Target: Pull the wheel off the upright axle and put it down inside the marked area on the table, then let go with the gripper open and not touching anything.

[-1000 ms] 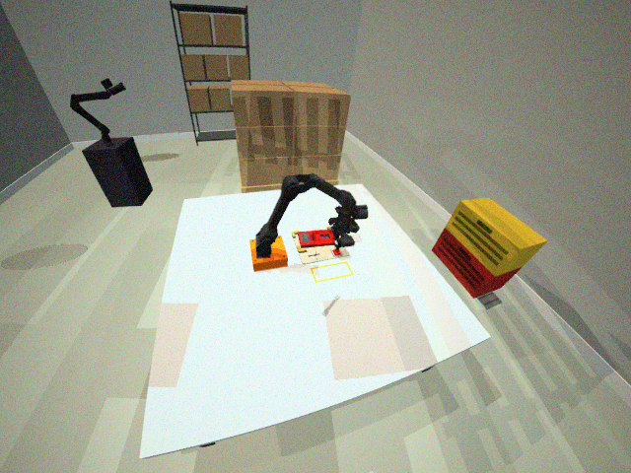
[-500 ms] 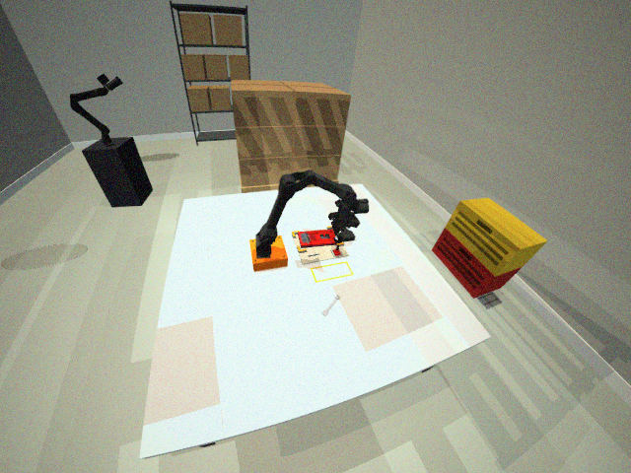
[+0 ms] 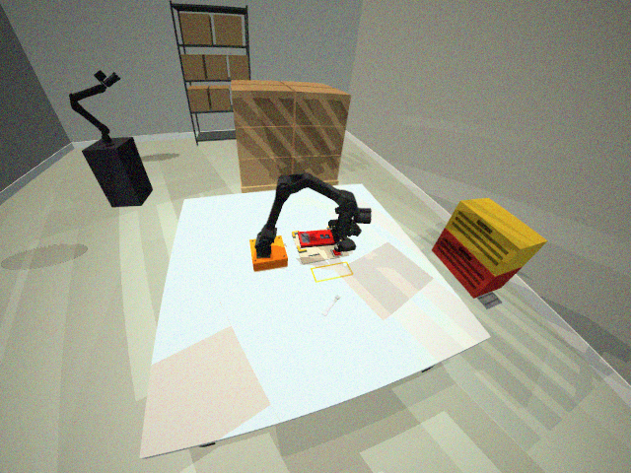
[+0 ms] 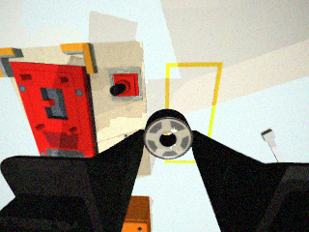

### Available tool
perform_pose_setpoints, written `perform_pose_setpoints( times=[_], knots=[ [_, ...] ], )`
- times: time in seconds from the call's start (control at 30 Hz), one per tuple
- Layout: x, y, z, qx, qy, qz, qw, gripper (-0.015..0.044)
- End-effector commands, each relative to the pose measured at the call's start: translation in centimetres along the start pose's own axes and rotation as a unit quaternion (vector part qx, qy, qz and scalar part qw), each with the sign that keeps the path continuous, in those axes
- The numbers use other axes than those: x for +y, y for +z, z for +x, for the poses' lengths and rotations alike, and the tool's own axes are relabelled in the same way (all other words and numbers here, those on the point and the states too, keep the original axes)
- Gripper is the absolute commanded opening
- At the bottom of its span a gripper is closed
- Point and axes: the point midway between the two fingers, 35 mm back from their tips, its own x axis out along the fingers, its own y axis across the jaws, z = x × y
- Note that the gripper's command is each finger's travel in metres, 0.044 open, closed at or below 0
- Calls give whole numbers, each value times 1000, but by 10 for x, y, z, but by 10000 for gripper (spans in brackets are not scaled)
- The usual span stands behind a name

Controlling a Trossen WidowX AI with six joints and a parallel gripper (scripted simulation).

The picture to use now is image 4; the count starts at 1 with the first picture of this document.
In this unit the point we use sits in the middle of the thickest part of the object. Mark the black wheel with grey hub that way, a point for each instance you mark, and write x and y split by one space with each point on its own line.
172 146

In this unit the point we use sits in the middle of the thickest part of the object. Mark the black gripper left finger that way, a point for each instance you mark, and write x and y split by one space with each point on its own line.
105 181

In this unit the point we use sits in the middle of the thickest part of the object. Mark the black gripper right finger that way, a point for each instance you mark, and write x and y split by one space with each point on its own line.
245 193

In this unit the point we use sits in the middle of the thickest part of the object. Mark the yellow rectangular outline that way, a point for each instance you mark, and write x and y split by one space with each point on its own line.
196 64

